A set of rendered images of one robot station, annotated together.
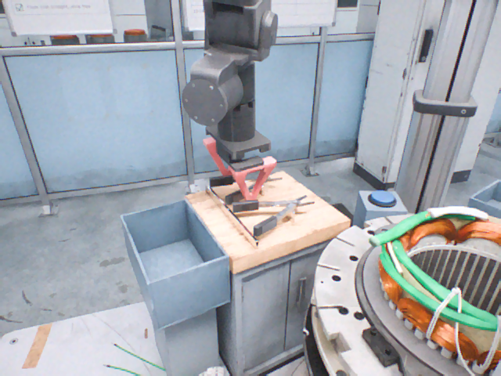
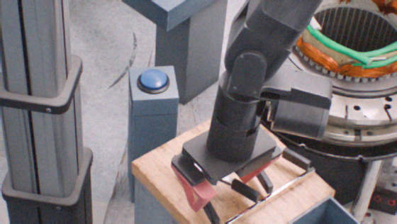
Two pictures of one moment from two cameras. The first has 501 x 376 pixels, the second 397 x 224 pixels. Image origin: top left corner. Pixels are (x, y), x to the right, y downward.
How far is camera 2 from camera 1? 1.15 m
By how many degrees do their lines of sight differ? 78
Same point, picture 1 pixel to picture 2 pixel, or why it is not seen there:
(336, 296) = (376, 108)
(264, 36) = not seen: hidden behind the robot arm
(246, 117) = not seen: hidden behind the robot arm
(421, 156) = (59, 23)
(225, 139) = (252, 150)
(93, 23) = not seen: outside the picture
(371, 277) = (356, 86)
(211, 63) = (317, 84)
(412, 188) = (62, 60)
